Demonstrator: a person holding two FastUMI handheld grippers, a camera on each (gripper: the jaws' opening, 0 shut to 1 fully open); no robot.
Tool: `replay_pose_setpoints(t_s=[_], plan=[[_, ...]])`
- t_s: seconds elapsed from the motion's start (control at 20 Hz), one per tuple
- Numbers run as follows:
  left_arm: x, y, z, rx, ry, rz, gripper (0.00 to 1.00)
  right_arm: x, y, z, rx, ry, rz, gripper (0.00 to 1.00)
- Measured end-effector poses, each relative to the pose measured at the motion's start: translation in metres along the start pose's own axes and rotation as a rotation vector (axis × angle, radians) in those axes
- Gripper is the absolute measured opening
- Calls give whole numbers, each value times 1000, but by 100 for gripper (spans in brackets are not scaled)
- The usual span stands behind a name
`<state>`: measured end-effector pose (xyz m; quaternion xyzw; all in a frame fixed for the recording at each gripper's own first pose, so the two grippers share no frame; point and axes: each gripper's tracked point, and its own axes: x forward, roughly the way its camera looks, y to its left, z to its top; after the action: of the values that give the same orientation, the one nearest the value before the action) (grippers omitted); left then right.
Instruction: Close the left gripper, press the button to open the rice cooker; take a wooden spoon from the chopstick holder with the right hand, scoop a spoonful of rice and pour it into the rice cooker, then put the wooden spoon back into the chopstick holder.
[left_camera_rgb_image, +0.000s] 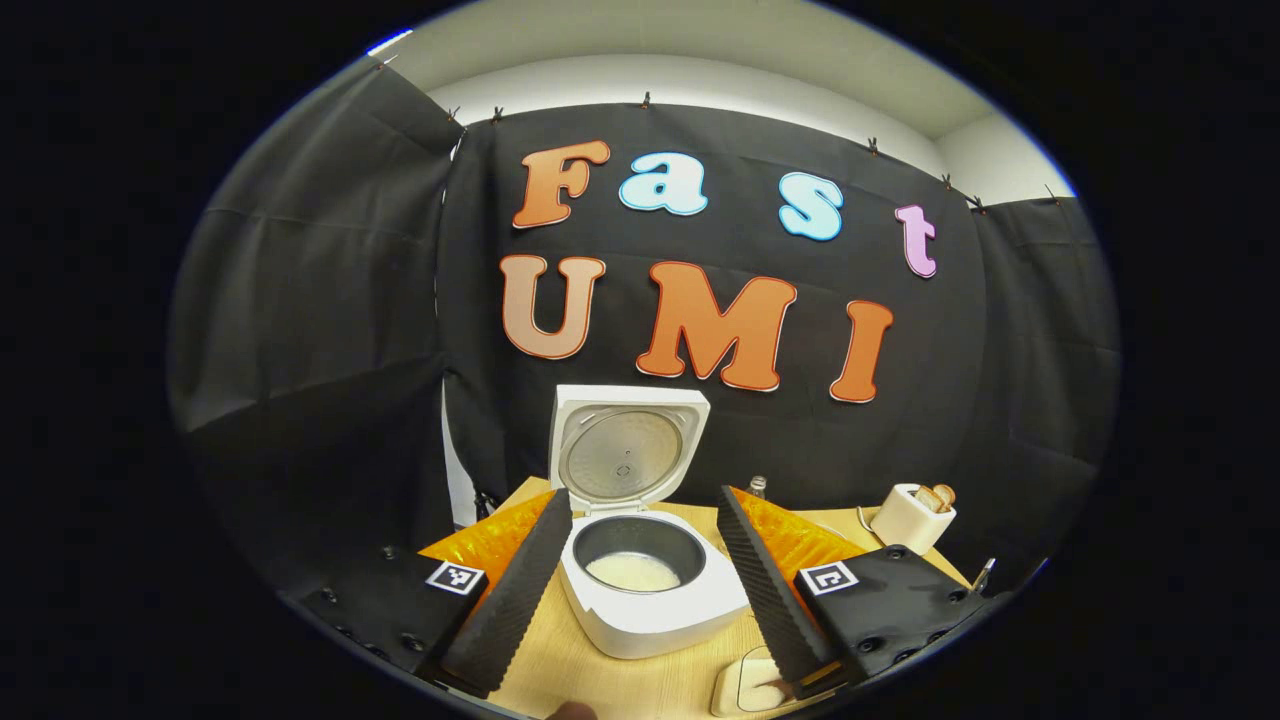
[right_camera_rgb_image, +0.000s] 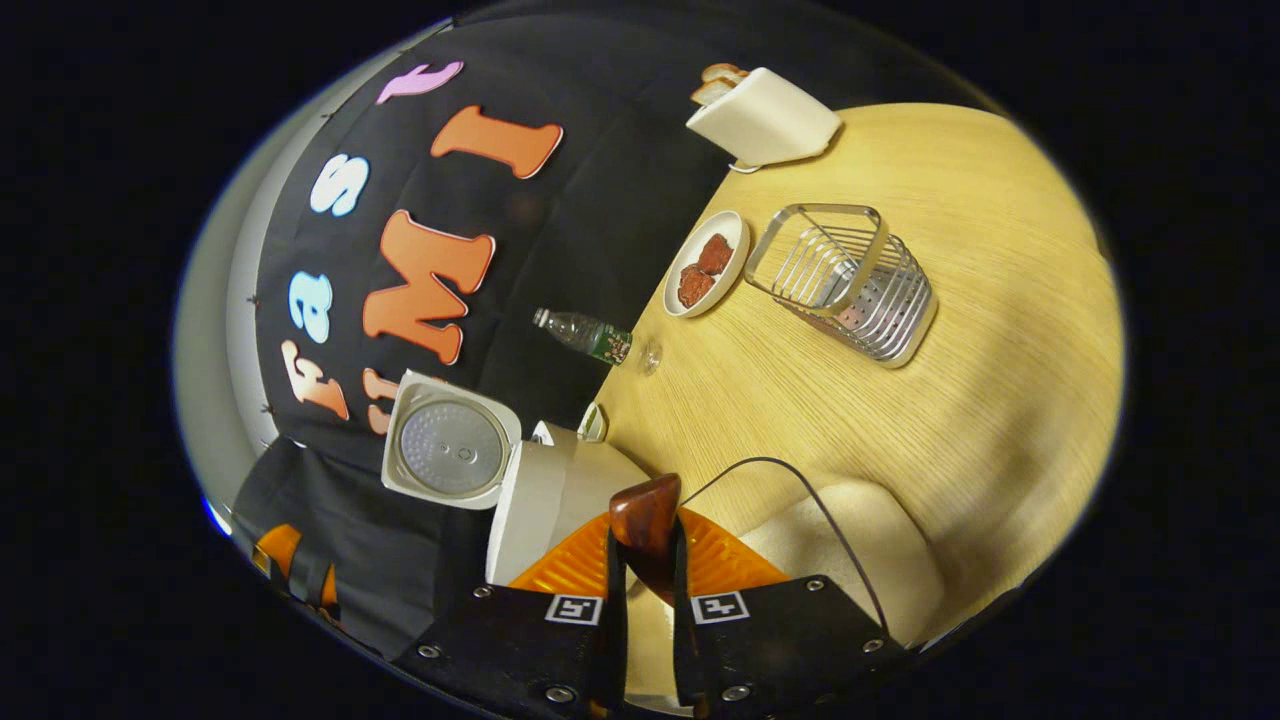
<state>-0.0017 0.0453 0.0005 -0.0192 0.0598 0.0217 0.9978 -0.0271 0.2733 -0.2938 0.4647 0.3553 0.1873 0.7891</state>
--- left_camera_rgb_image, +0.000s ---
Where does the cream box of rice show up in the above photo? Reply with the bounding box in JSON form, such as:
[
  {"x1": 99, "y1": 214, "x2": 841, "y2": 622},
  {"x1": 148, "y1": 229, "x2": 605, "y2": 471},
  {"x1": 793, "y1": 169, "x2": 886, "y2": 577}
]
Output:
[{"x1": 710, "y1": 645, "x2": 806, "y2": 718}]

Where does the white toaster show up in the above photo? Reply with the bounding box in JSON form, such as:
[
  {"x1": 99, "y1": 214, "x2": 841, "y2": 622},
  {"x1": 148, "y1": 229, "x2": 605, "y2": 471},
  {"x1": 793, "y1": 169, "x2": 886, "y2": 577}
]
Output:
[{"x1": 870, "y1": 483, "x2": 958, "y2": 556}]

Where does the black backdrop cloth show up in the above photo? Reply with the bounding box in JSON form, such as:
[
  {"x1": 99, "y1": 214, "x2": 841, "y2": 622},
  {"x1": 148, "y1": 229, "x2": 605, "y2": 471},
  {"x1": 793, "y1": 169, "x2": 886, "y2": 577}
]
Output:
[{"x1": 168, "y1": 60, "x2": 1121, "y2": 591}]

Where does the white rice cooker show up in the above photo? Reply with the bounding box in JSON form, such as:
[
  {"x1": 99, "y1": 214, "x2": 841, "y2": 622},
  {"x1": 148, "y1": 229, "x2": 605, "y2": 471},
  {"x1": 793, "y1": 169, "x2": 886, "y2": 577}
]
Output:
[{"x1": 548, "y1": 385, "x2": 751, "y2": 659}]

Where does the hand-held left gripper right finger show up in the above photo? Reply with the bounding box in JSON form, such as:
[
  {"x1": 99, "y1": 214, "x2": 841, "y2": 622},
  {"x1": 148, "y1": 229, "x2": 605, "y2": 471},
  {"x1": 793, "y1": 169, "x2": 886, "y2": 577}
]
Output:
[{"x1": 717, "y1": 485, "x2": 991, "y2": 691}]

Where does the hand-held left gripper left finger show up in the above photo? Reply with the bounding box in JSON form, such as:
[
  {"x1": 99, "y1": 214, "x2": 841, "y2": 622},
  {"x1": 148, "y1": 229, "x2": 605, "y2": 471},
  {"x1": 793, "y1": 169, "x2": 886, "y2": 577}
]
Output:
[{"x1": 285, "y1": 488, "x2": 573, "y2": 699}]

